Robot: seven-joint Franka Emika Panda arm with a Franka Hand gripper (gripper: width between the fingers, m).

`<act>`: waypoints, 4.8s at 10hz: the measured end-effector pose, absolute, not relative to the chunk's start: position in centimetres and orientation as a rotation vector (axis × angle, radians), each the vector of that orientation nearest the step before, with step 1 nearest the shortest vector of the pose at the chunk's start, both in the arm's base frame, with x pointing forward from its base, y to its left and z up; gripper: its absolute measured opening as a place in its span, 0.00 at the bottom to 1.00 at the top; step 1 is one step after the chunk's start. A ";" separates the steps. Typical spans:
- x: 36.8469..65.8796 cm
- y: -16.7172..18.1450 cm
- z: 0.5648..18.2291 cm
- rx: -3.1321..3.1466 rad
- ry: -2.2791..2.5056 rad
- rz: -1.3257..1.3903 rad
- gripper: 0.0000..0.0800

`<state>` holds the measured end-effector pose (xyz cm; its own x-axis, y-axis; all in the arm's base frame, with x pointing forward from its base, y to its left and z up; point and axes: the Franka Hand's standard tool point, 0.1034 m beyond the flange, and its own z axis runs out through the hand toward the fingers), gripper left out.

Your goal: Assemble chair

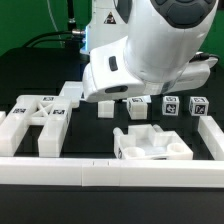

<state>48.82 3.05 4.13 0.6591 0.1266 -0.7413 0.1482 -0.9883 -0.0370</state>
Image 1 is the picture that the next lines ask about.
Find black cables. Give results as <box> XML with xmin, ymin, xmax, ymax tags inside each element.
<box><xmin>21</xmin><ymin>0</ymin><xmax>86</xmax><ymax>49</ymax></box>

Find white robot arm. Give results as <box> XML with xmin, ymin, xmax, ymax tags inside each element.
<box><xmin>82</xmin><ymin>0</ymin><xmax>219</xmax><ymax>102</ymax></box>

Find white rail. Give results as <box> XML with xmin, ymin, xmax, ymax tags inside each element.
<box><xmin>198</xmin><ymin>116</ymin><xmax>224</xmax><ymax>161</ymax></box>
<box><xmin>0</xmin><ymin>157</ymin><xmax>224</xmax><ymax>188</ymax></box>

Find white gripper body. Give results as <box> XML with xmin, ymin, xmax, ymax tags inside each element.
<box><xmin>82</xmin><ymin>38</ymin><xmax>211</xmax><ymax>102</ymax></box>

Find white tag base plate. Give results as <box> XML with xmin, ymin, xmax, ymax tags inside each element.
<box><xmin>59</xmin><ymin>81</ymin><xmax>84</xmax><ymax>102</ymax></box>

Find white chair seat part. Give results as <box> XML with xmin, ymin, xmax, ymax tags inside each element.
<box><xmin>113</xmin><ymin>124</ymin><xmax>193</xmax><ymax>160</ymax></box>

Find white front rail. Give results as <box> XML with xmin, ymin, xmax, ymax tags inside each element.
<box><xmin>0</xmin><ymin>157</ymin><xmax>224</xmax><ymax>188</ymax></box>

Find white right side rail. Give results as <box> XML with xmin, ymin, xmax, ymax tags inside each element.
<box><xmin>198</xmin><ymin>116</ymin><xmax>224</xmax><ymax>161</ymax></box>

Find white chair backrest frame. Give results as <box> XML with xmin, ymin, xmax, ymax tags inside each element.
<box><xmin>0</xmin><ymin>95</ymin><xmax>80</xmax><ymax>158</ymax></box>

